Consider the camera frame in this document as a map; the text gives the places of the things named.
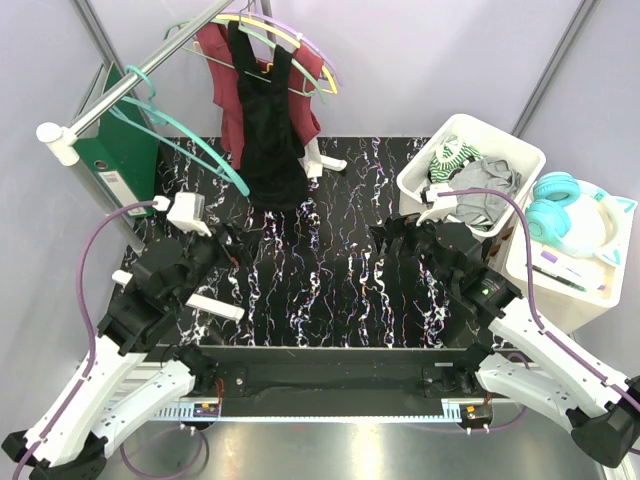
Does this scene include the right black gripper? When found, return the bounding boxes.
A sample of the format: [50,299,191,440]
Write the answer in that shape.
[368,207,456,291]

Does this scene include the grey tank top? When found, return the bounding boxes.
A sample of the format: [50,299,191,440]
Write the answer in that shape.
[447,158,524,232]

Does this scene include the teal plastic hanger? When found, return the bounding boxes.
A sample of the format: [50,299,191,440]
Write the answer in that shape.
[110,64,251,198]

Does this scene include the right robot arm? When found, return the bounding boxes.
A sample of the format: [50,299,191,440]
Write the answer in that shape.
[370,215,639,469]

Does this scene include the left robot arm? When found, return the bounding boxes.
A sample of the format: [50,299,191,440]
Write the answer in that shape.
[2,224,262,479]

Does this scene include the black tank top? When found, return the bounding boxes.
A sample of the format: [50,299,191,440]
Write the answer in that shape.
[228,21,308,212]

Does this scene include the maroon tank top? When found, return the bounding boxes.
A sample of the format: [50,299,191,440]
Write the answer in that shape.
[197,23,322,178]

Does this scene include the mint green hanger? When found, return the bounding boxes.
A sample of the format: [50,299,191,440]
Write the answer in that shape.
[163,21,326,104]

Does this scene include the yellow plastic hanger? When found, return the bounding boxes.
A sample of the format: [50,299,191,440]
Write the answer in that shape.
[192,14,339,95]

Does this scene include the purple plastic hanger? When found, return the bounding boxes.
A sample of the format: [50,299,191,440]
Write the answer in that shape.
[214,10,345,89]

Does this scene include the black marble pattern mat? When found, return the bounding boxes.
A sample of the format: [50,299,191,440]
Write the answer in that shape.
[98,135,576,351]

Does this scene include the green striped garment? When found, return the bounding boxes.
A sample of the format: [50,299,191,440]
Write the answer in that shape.
[427,134,483,183]

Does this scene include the green marker pen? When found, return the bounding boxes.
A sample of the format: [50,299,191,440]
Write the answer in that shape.
[531,265,587,292]

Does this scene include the white plastic bin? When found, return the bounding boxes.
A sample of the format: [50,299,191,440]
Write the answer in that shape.
[396,114,546,239]

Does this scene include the teal headphones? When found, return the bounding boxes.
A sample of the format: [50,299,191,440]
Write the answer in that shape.
[525,171,637,267]

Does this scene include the white storage box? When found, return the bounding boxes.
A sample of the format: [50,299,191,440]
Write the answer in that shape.
[504,182,631,349]

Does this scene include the metal clothes rack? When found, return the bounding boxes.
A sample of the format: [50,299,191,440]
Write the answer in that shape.
[35,0,347,321]

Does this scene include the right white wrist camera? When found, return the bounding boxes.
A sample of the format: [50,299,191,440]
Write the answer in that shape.
[416,183,457,226]

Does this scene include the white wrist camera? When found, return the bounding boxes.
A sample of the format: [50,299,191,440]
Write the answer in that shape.
[167,192,212,237]
[416,183,457,226]

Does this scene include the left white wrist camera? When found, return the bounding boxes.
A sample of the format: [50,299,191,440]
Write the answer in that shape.
[167,192,212,237]

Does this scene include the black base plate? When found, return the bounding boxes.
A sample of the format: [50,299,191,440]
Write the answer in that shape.
[154,344,514,419]

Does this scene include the green ring binder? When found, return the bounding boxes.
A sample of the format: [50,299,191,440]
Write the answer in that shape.
[69,64,160,219]

